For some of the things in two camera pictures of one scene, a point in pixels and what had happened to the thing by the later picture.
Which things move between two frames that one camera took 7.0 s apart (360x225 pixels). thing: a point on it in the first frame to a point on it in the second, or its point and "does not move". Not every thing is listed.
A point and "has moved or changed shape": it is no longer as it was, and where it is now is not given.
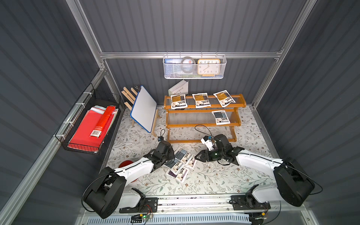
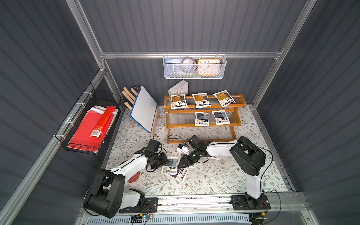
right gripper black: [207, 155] to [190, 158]
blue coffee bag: [221, 117] does not move
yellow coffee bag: [178, 101] does not move
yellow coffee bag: [201, 100] does not move
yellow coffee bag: [225, 98] does not move
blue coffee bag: [184, 156] has moved or changed shape
